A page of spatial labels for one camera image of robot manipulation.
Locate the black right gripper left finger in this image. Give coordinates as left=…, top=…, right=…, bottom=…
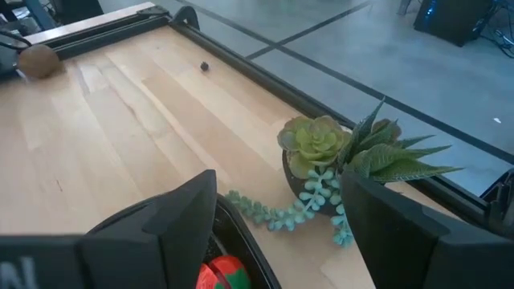
left=78, top=169, right=218, bottom=289

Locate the black computer tower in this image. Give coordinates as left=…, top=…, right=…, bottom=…
left=413, top=0, right=496, bottom=47

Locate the large red toy strawberry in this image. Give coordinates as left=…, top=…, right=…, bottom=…
left=195, top=255, right=252, bottom=289

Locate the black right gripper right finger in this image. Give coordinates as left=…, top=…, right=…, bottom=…
left=340, top=170, right=514, bottom=289

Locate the potted succulent plant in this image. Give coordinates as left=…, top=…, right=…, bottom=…
left=224, top=99, right=463, bottom=248

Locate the black plastic tupperware container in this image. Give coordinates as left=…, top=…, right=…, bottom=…
left=200, top=194, right=282, bottom=289

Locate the brown kiwi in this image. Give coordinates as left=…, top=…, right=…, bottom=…
left=17, top=43, right=61, bottom=79

